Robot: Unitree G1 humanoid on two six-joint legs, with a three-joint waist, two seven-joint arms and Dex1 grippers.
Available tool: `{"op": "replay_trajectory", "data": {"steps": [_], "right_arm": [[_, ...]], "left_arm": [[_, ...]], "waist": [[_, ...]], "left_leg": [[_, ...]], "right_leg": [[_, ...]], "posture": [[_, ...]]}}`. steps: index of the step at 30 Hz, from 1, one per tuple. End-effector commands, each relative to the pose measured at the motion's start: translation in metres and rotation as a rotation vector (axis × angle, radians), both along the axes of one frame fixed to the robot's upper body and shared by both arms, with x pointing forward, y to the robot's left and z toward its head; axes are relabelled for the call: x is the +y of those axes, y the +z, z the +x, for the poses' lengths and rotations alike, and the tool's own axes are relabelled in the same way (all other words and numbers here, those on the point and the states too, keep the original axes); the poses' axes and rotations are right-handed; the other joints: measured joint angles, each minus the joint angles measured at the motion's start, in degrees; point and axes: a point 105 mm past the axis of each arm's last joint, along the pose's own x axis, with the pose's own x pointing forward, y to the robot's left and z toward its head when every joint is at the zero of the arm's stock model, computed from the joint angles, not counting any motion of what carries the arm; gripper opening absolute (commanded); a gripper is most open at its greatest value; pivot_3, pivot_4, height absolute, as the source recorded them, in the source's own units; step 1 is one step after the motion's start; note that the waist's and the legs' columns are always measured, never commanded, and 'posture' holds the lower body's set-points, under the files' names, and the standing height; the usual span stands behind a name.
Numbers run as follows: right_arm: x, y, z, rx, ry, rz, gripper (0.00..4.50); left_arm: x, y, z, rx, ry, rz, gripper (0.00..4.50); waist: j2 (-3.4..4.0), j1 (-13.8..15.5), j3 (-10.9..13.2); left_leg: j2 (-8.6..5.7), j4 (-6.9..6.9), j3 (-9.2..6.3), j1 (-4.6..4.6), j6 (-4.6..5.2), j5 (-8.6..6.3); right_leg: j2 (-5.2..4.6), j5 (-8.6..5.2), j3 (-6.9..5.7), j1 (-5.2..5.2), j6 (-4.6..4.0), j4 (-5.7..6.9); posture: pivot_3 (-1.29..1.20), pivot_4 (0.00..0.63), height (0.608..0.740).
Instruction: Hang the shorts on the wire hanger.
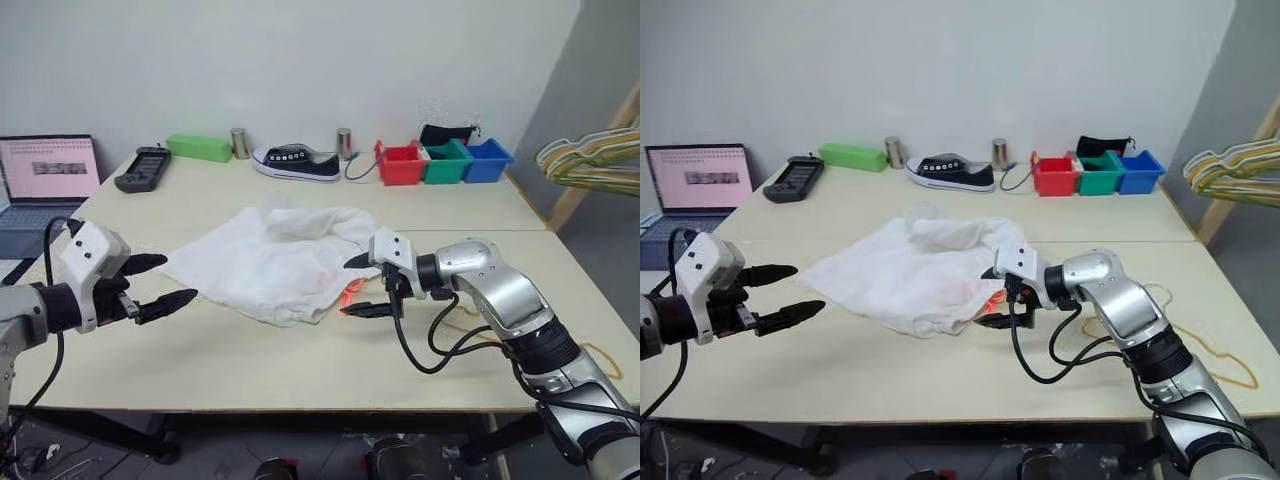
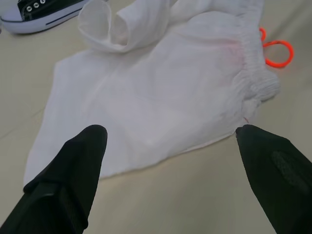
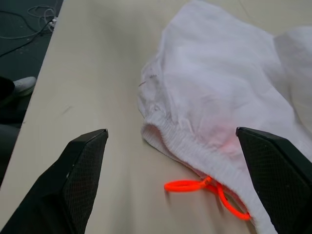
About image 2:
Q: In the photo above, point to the white mesh laundry bag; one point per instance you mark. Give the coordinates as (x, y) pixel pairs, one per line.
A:
(151, 97)

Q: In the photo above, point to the black and white sneaker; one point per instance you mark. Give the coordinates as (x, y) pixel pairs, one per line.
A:
(36, 22)

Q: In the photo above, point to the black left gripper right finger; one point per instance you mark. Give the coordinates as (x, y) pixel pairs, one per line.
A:
(280, 185)

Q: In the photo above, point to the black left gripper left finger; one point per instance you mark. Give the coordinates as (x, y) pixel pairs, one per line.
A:
(63, 185)

